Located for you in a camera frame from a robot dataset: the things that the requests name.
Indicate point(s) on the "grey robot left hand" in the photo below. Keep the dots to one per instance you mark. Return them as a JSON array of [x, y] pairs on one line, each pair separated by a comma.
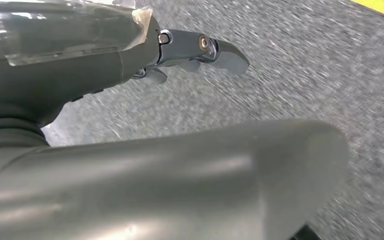
[[145, 185]]

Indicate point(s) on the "black robot foot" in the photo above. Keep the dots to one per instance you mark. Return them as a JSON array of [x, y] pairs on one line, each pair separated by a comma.
[[306, 234]]

